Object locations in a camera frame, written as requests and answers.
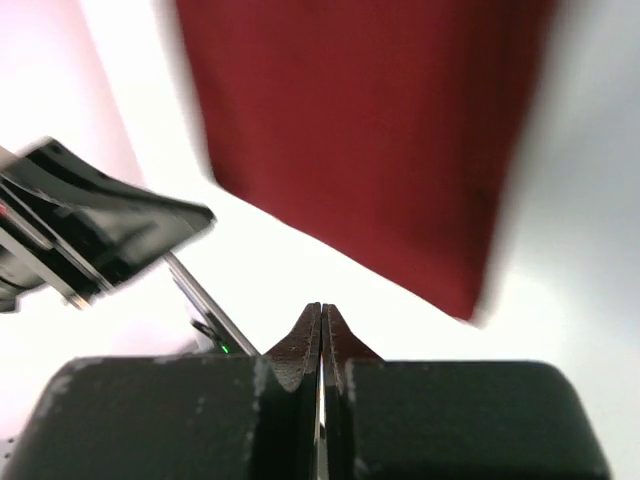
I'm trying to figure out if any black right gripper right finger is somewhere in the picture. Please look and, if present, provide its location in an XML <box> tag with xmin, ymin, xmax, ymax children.
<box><xmin>321</xmin><ymin>304</ymin><xmax>611</xmax><ymax>479</ymax></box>

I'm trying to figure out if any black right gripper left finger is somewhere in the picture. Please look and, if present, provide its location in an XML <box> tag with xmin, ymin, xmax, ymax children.
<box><xmin>9</xmin><ymin>304</ymin><xmax>320</xmax><ymax>480</ymax></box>

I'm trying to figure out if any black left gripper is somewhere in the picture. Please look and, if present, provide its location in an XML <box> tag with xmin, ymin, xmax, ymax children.
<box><xmin>1</xmin><ymin>138</ymin><xmax>215</xmax><ymax>313</ymax></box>

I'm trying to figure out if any dark red t shirt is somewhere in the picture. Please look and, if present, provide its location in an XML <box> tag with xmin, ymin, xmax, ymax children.
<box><xmin>176</xmin><ymin>1</ymin><xmax>557</xmax><ymax>320</ymax></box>

